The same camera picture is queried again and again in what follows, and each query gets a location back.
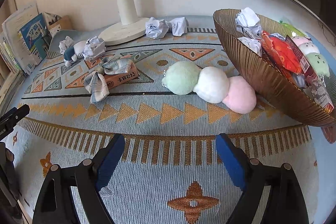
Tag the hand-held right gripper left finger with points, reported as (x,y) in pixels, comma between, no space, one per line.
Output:
(110,161)

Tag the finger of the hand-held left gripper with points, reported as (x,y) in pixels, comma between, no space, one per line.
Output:
(17,114)

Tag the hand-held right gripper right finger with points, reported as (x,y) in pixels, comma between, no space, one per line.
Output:
(231,161)

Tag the brown ribbed bowl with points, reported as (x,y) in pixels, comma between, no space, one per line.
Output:
(262,82)

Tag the long red printed snack box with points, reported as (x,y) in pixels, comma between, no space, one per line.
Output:
(315,85)

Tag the red snack packet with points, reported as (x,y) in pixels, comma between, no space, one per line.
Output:
(283,56)

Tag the pink white green bear plush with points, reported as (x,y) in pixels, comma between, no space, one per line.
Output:
(316,64)

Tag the large white paper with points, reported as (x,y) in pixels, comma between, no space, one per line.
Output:
(248,20)

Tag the flat stack of books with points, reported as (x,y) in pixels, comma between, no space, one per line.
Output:
(10,85)

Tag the patterned blue tablecloth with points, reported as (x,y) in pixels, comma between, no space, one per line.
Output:
(162,134)

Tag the plaid fabric bow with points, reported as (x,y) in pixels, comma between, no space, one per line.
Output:
(97,85)

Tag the green white pink ball plush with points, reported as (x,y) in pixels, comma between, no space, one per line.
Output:
(212,85)

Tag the black mesh pen cup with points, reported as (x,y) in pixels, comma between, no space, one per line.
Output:
(46,39)

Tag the blue and white plush toy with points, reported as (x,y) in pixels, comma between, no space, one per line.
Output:
(70,53)

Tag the small orange-brown box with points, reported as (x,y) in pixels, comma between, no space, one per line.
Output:
(123,77)

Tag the row of standing books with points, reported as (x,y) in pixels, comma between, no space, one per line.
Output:
(26,29)

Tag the cardboard pen holder box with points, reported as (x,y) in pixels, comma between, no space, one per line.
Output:
(60,27)

